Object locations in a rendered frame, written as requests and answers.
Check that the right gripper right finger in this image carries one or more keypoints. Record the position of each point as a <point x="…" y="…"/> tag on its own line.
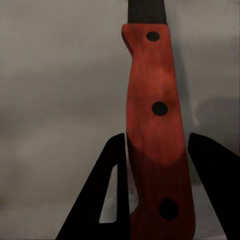
<point x="219" y="171"/>

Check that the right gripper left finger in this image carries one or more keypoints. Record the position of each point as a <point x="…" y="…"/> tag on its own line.
<point x="82" y="222"/>

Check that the drop in sink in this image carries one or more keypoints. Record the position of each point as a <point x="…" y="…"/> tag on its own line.
<point x="64" y="76"/>

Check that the parer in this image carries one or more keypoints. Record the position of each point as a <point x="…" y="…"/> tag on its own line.
<point x="154" y="129"/>

